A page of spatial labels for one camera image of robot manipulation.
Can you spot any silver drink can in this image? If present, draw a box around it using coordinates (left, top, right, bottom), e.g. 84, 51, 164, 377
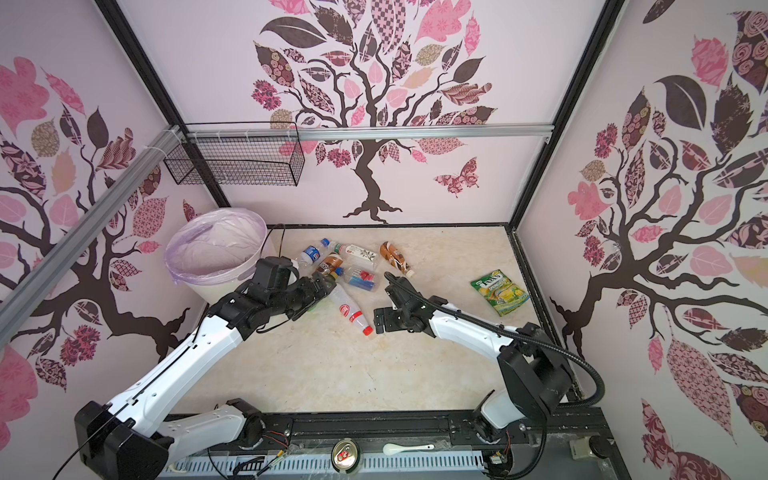
331, 438, 361, 475

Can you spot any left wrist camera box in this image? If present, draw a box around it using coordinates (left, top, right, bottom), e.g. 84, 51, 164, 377
252, 256, 300, 290

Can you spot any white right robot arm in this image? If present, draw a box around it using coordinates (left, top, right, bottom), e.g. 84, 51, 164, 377
375, 273, 572, 438

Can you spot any white slotted cable duct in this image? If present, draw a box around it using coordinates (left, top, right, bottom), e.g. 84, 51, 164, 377
159, 451, 485, 479

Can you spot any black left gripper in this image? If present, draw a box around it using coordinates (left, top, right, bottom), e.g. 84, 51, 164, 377
270, 271, 337, 320

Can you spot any white flower label tea bottle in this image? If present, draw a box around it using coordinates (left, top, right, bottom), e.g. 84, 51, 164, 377
333, 243, 379, 269

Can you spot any white plastic spoon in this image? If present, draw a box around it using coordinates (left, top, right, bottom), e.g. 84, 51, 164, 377
382, 443, 436, 456

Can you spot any clear Fiji water bottle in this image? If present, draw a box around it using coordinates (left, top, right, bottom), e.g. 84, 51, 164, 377
340, 266, 379, 292

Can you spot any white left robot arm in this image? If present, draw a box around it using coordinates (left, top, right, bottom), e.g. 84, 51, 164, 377
74, 274, 336, 479

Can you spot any brown Nescafe bottle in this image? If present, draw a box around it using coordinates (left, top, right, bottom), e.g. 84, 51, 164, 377
316, 253, 343, 275
380, 241, 415, 278

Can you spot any white bin with pink liner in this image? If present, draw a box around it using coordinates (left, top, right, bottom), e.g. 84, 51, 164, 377
164, 208, 280, 304

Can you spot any small beige box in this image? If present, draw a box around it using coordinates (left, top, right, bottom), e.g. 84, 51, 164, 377
569, 437, 596, 461

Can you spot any clear Pepsi bottle blue label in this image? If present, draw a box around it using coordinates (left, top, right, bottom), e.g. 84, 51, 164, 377
297, 238, 330, 268

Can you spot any black wire basket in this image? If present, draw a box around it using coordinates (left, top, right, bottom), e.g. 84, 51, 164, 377
164, 120, 305, 187

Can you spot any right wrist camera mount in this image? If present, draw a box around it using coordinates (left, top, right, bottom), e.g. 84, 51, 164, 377
384, 272, 408, 310

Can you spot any green Fox's candy bag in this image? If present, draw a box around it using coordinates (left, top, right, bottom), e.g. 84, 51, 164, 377
470, 269, 529, 317

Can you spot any black corrugated cable hose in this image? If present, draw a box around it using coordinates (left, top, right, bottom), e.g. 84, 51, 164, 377
389, 275, 606, 409

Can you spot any clear bottle red cap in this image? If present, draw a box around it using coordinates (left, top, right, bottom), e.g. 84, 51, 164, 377
328, 285, 374, 336

